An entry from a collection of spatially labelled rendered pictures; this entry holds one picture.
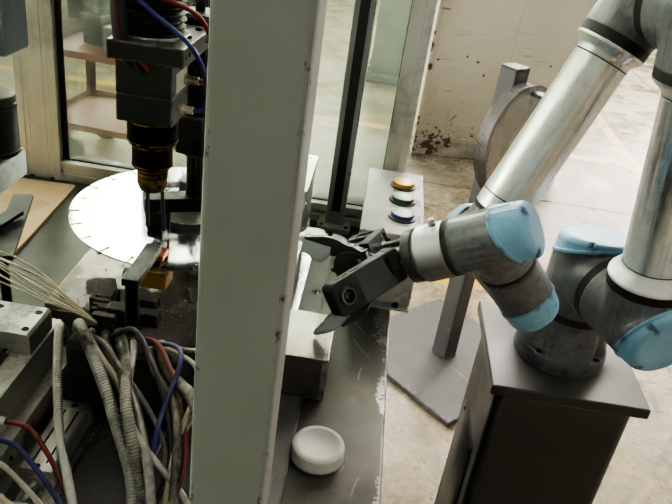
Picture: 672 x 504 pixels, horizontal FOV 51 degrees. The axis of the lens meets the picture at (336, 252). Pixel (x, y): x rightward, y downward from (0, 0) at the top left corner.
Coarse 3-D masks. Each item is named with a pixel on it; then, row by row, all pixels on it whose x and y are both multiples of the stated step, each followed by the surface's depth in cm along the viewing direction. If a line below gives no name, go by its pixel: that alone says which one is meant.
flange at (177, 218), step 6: (174, 216) 100; (180, 216) 100; (186, 216) 100; (192, 216) 101; (198, 216) 101; (174, 222) 99; (180, 222) 99; (186, 222) 99; (192, 222) 99; (198, 222) 100; (180, 228) 99; (186, 228) 99; (192, 228) 99; (198, 228) 100
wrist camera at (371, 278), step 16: (384, 256) 91; (352, 272) 89; (368, 272) 90; (384, 272) 91; (400, 272) 92; (336, 288) 87; (352, 288) 88; (368, 288) 89; (384, 288) 91; (336, 304) 87; (352, 304) 88
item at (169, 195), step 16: (192, 160) 91; (192, 176) 92; (144, 192) 93; (176, 192) 94; (192, 192) 93; (144, 208) 92; (160, 208) 93; (176, 208) 93; (192, 208) 94; (160, 224) 94
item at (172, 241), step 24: (96, 192) 106; (120, 192) 107; (72, 216) 98; (96, 216) 99; (120, 216) 100; (144, 216) 101; (96, 240) 94; (120, 240) 94; (144, 240) 95; (168, 240) 96; (192, 240) 97; (168, 264) 91; (192, 264) 92
